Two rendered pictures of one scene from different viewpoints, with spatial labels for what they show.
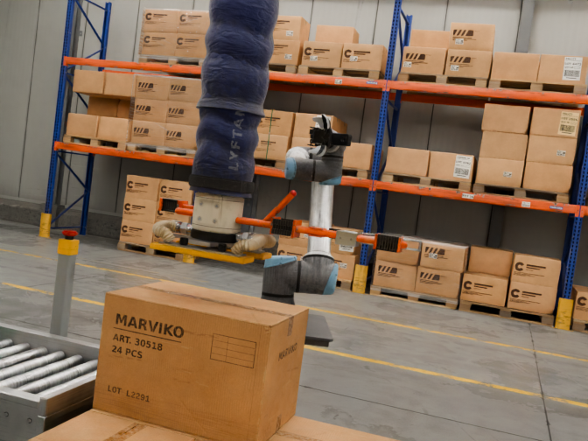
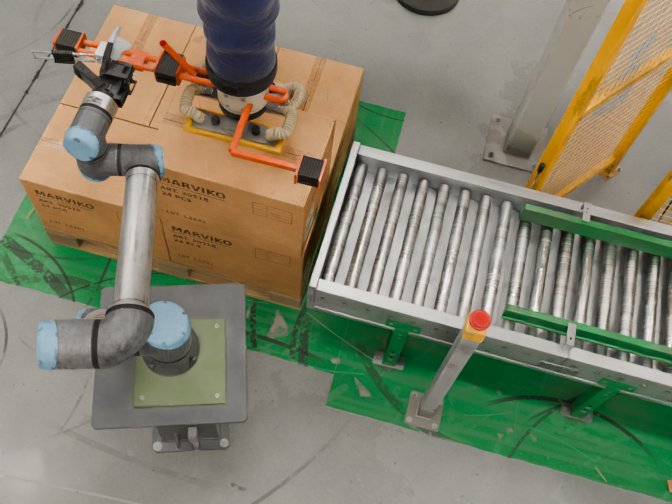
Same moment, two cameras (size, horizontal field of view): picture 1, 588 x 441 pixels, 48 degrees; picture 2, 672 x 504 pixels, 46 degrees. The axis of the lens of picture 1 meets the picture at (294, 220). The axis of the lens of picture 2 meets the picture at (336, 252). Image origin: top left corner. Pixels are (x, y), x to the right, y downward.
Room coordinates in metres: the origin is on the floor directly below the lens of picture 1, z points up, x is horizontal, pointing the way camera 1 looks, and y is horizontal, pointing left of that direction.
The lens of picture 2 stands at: (3.94, 0.37, 3.29)
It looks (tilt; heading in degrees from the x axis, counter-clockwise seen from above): 62 degrees down; 170
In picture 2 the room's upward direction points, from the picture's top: 9 degrees clockwise
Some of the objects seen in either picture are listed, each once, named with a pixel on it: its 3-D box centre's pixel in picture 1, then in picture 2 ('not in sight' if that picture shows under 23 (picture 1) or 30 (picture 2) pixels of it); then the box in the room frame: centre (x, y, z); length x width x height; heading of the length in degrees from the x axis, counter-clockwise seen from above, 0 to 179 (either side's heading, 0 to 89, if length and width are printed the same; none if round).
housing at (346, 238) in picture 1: (347, 238); (108, 54); (2.14, -0.18, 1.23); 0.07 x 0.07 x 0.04; 74
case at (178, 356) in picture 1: (205, 356); (243, 170); (2.27, 0.25, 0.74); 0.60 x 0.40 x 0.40; 72
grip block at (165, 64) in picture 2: (285, 227); (170, 68); (2.20, 0.02, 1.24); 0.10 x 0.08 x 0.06; 164
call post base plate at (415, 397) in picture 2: not in sight; (424, 410); (3.01, 1.02, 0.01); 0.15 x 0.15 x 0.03; 73
